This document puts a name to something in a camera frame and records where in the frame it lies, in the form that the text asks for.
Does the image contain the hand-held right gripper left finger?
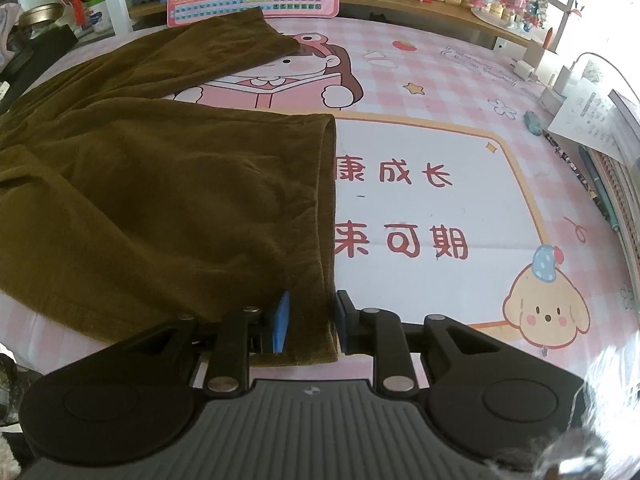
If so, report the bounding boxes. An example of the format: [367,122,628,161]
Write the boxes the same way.
[115,290,292,397]

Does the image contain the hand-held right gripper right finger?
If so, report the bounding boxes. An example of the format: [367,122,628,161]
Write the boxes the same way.
[334,289,503,397]

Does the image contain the brown corduroy pants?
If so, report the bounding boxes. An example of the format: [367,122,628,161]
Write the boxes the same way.
[0,8,341,367]

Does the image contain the pink cartoon desk mat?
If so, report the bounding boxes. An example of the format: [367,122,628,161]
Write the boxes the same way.
[0,12,638,396]

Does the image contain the blurred shiny charm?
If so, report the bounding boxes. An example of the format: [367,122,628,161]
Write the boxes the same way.
[530,340,640,480]

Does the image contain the black patterned pen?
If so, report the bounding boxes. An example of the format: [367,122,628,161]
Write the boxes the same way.
[542,130,601,206]

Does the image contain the teal pen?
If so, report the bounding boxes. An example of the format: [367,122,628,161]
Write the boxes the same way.
[577,145,622,232]

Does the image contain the white power adapter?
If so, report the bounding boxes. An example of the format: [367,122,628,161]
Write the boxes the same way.
[541,66,576,113]

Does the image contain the white charger plug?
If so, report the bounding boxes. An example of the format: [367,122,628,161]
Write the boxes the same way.
[510,57,538,83]

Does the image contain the stack of notebooks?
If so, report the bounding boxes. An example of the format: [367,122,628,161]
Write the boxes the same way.
[582,89,640,273]

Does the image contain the white jar pen holder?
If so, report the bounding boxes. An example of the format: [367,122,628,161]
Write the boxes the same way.
[82,0,114,36]

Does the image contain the white desk bookshelf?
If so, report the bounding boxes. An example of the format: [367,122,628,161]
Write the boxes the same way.
[95,0,586,51]

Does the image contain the flat black case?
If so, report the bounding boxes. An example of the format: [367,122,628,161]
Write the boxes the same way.
[0,25,79,113]

